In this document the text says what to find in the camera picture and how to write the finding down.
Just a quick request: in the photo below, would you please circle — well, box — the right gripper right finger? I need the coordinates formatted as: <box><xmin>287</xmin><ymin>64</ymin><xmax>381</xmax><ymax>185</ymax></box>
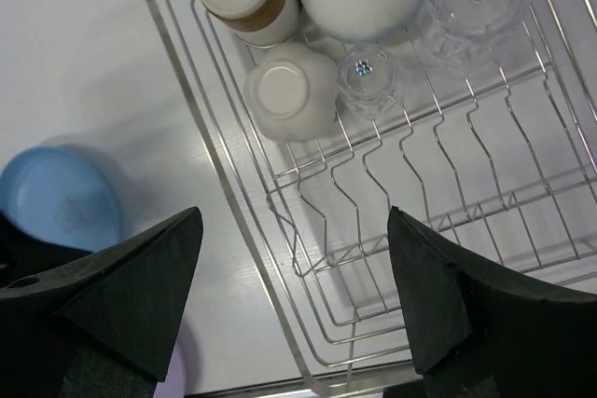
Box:
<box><xmin>387</xmin><ymin>208</ymin><xmax>596</xmax><ymax>397</ymax></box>

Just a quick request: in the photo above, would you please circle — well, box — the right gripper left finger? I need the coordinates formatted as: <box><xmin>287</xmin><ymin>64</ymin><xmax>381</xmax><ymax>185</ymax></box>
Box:
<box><xmin>1</xmin><ymin>207</ymin><xmax>203</xmax><ymax>397</ymax></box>

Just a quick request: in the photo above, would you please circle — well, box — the purple plastic plate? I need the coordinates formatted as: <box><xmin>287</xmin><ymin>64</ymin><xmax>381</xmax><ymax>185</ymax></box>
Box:
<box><xmin>153</xmin><ymin>323</ymin><xmax>187</xmax><ymax>398</ymax></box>

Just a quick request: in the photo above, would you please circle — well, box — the blue plastic plate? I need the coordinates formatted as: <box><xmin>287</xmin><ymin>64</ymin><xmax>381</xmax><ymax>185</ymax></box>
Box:
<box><xmin>1</xmin><ymin>145</ymin><xmax>124</xmax><ymax>253</ymax></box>

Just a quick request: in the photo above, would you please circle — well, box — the small clear glass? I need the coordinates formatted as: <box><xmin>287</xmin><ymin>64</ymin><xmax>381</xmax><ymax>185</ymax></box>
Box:
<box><xmin>337</xmin><ymin>44</ymin><xmax>404</xmax><ymax>121</ymax></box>

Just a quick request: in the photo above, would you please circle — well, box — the flower patterned small dish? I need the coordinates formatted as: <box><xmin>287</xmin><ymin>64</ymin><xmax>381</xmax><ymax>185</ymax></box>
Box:
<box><xmin>243</xmin><ymin>42</ymin><xmax>340</xmax><ymax>143</ymax></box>

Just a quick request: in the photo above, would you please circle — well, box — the large clear glass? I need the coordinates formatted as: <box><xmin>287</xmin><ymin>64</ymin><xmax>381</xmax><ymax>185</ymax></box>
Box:
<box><xmin>417</xmin><ymin>0</ymin><xmax>531</xmax><ymax>72</ymax></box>

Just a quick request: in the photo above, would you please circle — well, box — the metal wire dish rack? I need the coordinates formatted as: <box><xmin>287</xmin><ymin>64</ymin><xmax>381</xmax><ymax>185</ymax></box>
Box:
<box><xmin>146</xmin><ymin>0</ymin><xmax>596</xmax><ymax>397</ymax></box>

